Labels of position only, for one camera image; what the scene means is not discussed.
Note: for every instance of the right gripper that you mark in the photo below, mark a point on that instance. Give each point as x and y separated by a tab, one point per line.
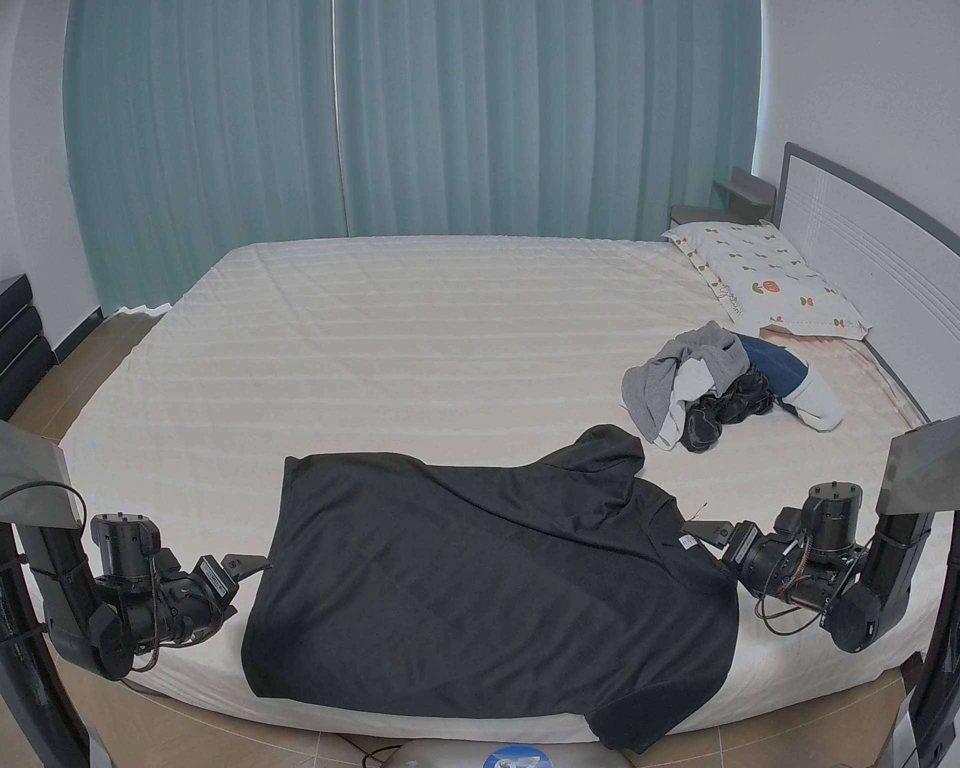
751	559

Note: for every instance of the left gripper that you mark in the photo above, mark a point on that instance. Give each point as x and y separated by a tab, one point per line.
214	589

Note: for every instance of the black T-shirt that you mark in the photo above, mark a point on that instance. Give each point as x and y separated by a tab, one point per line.
480	585

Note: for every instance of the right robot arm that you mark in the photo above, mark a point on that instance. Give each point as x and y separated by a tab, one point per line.
892	570

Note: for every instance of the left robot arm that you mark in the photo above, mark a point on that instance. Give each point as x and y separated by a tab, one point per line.
60	577

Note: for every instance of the pile of clothes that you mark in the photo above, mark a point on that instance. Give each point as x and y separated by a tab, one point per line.
675	382

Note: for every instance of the bed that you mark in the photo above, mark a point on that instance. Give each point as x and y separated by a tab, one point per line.
420	352

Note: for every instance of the white printed pillow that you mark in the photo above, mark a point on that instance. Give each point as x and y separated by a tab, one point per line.
772	277

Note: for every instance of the black chest of drawers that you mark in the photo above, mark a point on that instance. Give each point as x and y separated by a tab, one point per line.
19	337

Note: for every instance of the grey bedside table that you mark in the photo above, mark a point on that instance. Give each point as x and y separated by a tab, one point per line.
742	195

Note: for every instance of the blue-green curtain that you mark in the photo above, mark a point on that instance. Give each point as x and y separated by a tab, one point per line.
210	127
540	112

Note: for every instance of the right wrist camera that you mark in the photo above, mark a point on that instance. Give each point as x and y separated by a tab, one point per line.
790	522

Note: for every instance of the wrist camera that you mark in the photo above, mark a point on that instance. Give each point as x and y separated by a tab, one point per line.
166	561
790	522

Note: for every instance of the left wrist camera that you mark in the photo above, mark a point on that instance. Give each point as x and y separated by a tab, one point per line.
166	561

